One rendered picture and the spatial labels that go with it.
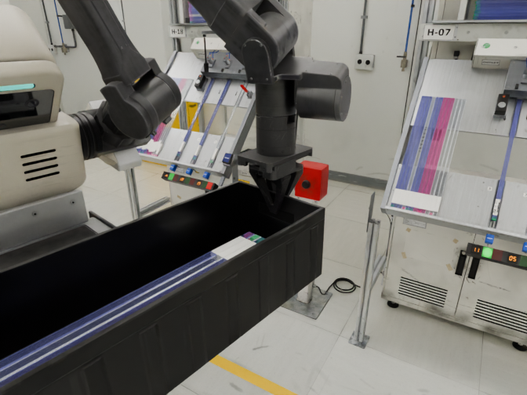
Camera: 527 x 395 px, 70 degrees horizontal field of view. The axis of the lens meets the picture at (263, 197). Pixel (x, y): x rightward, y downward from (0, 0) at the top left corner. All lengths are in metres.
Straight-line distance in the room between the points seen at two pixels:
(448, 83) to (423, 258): 0.79
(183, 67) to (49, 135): 1.78
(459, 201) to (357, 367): 0.84
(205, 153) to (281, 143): 1.45
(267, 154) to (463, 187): 1.13
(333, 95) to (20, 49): 0.42
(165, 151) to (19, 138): 1.48
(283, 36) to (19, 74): 0.35
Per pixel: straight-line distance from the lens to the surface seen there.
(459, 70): 1.83
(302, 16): 2.43
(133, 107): 0.63
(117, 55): 0.64
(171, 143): 2.12
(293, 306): 2.09
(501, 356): 2.15
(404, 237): 1.93
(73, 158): 0.72
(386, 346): 1.98
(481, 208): 1.55
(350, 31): 3.53
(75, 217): 0.73
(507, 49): 1.79
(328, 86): 0.49
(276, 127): 0.52
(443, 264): 1.96
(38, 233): 0.72
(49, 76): 0.62
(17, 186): 0.71
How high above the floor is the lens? 1.35
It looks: 24 degrees down
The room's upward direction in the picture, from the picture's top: straight up
